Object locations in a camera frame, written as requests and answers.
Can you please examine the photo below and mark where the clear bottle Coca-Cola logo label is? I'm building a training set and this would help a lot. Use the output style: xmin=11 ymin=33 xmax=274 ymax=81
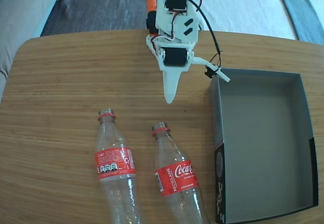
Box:
xmin=151 ymin=122 xmax=211 ymax=224

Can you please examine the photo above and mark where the clear bottle Coke nutrition label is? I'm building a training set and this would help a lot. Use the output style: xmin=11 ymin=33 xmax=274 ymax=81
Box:
xmin=94 ymin=108 xmax=142 ymax=224

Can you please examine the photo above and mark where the grey cardboard box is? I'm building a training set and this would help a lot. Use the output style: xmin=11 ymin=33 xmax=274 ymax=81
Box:
xmin=210 ymin=68 xmax=319 ymax=224

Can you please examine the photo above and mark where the white cushion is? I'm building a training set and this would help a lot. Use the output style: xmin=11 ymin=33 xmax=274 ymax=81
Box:
xmin=196 ymin=0 xmax=297 ymax=41

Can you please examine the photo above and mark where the dark grey striped rug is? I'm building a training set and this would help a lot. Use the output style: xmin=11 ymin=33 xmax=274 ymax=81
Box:
xmin=40 ymin=0 xmax=279 ymax=36

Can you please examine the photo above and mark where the blue grey cushion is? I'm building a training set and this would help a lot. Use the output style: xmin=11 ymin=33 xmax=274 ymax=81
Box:
xmin=274 ymin=0 xmax=324 ymax=45

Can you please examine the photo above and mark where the black cable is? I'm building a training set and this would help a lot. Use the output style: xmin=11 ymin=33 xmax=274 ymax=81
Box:
xmin=169 ymin=0 xmax=223 ymax=69

